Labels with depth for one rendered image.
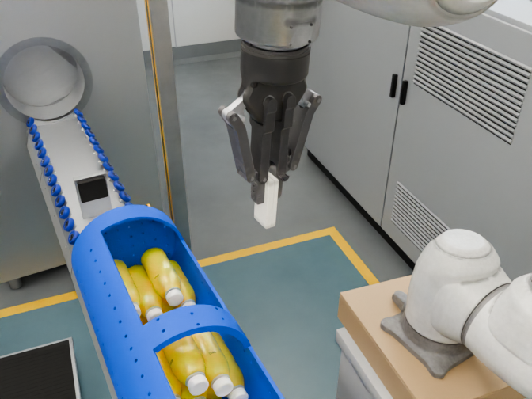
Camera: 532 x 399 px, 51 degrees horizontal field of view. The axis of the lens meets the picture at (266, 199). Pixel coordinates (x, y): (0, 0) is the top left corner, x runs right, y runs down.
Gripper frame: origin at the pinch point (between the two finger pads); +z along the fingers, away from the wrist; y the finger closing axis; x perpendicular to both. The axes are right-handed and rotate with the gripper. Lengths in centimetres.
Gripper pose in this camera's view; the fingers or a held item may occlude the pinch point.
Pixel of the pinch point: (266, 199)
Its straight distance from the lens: 70.0
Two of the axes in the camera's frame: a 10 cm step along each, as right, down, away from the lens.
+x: -5.4, -4.8, 6.9
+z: -0.5, 8.4, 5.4
